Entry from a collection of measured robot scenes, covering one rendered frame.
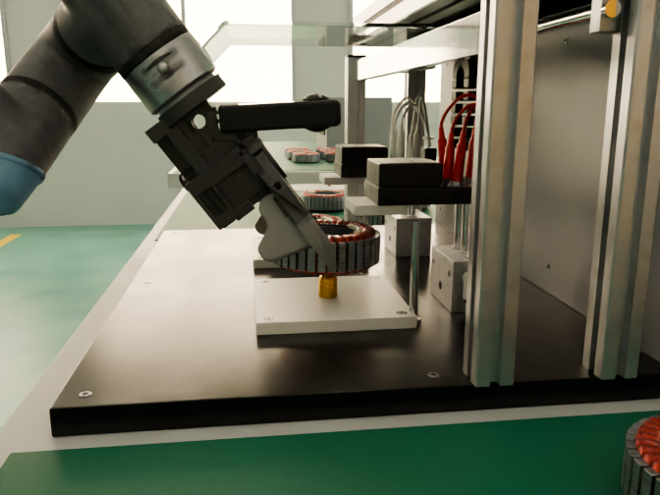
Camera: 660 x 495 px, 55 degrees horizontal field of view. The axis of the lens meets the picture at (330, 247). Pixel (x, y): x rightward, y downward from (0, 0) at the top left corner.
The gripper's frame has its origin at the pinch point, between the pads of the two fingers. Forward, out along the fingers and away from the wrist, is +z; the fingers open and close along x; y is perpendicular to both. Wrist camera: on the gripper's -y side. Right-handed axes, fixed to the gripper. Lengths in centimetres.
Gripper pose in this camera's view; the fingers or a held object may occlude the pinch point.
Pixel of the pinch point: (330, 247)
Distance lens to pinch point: 64.2
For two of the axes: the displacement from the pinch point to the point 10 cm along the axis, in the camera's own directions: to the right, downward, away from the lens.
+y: -8.0, 6.0, 0.3
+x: 1.4, 2.3, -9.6
